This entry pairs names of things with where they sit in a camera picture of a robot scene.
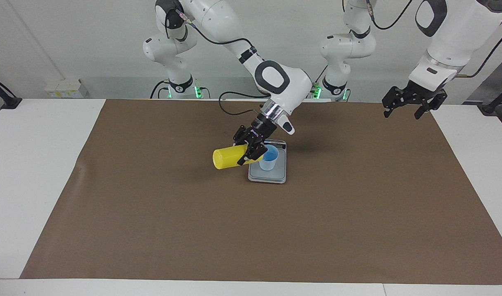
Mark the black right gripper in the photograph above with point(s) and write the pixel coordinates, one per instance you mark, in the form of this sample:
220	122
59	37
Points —
262	127

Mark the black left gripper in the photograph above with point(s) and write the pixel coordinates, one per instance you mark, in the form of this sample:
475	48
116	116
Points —
417	93

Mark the yellow squeeze bottle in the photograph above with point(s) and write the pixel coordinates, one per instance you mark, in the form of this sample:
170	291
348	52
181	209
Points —
228	158

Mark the light blue plastic cup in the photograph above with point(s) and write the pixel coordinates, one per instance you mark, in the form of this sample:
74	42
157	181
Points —
269	164

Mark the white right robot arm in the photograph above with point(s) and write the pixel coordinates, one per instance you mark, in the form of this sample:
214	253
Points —
292	86

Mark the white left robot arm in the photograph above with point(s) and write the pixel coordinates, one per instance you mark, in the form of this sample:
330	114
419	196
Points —
452	41

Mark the silver digital kitchen scale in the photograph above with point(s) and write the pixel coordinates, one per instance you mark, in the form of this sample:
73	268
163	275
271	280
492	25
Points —
267	176

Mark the brown table mat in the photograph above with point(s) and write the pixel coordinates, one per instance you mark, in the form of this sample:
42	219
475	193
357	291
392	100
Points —
251	230

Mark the black clamp mount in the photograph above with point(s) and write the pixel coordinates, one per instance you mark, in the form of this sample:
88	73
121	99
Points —
10	102
491	107

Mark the white wall socket box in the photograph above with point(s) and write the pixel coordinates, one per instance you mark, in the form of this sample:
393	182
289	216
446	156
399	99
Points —
63	88

